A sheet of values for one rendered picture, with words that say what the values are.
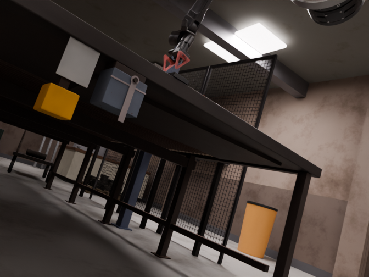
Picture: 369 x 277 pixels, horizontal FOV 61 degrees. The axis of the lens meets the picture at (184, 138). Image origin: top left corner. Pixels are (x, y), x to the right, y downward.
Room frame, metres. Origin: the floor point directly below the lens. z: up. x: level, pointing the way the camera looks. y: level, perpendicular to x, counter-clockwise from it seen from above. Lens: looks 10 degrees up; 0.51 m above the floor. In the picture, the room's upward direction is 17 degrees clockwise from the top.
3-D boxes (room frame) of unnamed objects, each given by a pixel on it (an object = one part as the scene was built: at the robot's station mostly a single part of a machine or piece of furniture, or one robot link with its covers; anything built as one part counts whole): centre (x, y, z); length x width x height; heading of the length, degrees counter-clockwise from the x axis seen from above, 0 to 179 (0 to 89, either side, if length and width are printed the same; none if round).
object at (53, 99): (0.91, 0.39, 0.74); 0.09 x 0.08 x 0.24; 129
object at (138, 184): (3.49, 0.36, 1.20); 0.17 x 0.17 x 2.40; 39
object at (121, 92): (1.02, 0.25, 0.77); 0.14 x 0.11 x 0.18; 129
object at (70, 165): (8.84, 1.97, 0.42); 2.15 x 1.74 x 0.84; 122
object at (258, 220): (4.73, -1.41, 0.36); 0.47 x 0.46 x 0.73; 120
